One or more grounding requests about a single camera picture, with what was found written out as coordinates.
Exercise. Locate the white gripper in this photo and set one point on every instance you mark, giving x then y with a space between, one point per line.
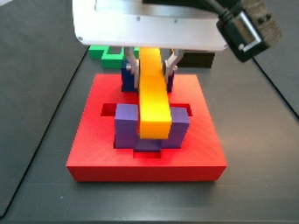
129 23

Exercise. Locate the yellow rectangular bar block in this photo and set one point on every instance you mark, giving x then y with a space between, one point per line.
153 105

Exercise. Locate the red slotted board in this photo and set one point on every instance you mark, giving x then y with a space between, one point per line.
96 161

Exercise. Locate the green zigzag block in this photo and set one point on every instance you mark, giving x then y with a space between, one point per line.
109 60

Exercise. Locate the dark blue U-shaped block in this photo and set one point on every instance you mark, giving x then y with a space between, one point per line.
128 80

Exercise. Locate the purple U-shaped block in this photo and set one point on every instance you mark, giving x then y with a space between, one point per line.
126 138

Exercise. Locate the black angle bracket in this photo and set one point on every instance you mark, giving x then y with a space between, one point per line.
196 59

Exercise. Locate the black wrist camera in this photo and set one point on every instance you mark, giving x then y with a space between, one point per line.
248 28

